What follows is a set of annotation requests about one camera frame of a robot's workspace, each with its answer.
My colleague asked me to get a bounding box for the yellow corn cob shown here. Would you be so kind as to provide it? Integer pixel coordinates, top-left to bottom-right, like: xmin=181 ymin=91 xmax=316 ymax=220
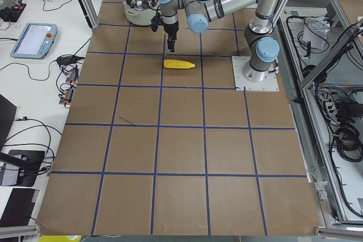
xmin=163 ymin=59 xmax=196 ymax=70

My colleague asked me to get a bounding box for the upper teach pendant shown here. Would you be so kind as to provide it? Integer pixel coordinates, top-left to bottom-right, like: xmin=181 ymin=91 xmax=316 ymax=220
xmin=10 ymin=23 xmax=58 ymax=60

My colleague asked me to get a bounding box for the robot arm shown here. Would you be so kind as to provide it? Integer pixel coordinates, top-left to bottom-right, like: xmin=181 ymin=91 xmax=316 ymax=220
xmin=151 ymin=0 xmax=280 ymax=83

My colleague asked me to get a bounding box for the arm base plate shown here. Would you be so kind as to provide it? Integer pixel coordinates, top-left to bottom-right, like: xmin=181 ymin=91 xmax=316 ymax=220
xmin=231 ymin=56 xmax=280 ymax=92

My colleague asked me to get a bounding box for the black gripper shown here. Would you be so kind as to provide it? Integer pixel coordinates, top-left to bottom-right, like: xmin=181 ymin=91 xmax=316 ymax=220
xmin=151 ymin=15 xmax=179 ymax=52

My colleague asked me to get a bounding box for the pale green cooking pot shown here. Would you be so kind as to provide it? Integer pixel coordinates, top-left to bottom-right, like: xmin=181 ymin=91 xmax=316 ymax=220
xmin=123 ymin=0 xmax=159 ymax=26

